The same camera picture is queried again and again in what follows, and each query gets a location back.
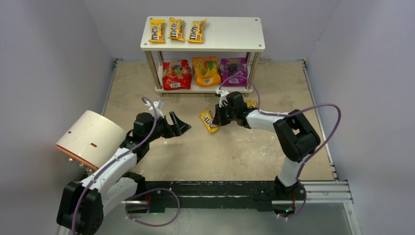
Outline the yellow M&M bag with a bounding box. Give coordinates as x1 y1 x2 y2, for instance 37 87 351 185
187 19 207 43
246 99 259 109
199 110 219 133
168 17 185 42
149 19 165 44

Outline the purple grape candy bag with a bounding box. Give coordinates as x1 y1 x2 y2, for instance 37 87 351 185
219 57 248 87

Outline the orange mango candy bag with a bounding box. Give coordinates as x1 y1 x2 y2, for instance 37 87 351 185
192 56 222 87

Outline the red mixed fruit candy bag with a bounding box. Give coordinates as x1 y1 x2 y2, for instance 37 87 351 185
162 60 192 91

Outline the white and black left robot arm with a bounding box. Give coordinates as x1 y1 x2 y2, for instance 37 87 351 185
56 111 191 235

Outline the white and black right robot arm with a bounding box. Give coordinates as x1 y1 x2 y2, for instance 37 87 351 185
212 89 321 191

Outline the white two-tier shelf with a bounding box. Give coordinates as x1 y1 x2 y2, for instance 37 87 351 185
140 16 266 95

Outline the white cylinder with copper rim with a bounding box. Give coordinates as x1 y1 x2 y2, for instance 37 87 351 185
55 110 127 171

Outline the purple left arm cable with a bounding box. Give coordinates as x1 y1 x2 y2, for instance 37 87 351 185
70 95 158 235

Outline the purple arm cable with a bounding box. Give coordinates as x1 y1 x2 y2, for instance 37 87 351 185
218 75 343 182
70 95 158 235

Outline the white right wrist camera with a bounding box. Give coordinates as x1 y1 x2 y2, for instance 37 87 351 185
215 88 229 108

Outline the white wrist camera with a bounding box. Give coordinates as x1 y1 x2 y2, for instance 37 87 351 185
144 99 164 119
215 88 229 108

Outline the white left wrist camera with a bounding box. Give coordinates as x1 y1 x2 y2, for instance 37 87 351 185
144 99 164 119

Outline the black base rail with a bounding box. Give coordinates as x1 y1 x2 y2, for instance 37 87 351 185
114 180 307 214

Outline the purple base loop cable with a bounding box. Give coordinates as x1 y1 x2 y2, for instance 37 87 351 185
125 188 181 228

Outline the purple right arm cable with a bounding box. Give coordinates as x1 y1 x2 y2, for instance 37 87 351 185
218 75 343 182

